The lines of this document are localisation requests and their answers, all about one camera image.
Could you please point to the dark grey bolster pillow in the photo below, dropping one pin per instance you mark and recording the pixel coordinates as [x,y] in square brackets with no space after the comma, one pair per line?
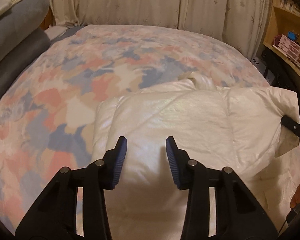
[16,61]

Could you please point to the pastel cat pattern bedspread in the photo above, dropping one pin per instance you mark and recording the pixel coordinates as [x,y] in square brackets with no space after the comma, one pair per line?
[47,115]

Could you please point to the wooden shelf desk unit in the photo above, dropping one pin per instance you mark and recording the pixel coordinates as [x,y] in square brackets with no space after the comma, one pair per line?
[284,19]

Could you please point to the cream patterned curtain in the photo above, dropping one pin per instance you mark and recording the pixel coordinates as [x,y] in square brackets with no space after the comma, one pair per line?
[239,23]

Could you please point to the pink drawer box stack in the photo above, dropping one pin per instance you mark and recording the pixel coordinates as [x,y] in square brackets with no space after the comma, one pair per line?
[289,48]

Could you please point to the light blue-grey bolster pillow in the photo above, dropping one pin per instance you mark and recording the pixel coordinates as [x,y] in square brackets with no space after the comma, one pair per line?
[19,22]

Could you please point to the white shiny puffer jacket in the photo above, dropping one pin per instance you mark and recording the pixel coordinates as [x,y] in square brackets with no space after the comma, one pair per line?
[235,127]

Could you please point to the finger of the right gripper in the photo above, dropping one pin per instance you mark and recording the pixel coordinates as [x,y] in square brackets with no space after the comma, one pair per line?
[291,125]

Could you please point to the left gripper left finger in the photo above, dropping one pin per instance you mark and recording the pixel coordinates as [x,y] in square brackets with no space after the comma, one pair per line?
[72,205]

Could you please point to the small blue object on boxes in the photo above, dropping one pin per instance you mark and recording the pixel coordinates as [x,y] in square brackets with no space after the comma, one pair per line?
[292,36]

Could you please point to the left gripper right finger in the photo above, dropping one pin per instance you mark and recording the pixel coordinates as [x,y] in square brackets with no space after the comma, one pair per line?
[219,205]

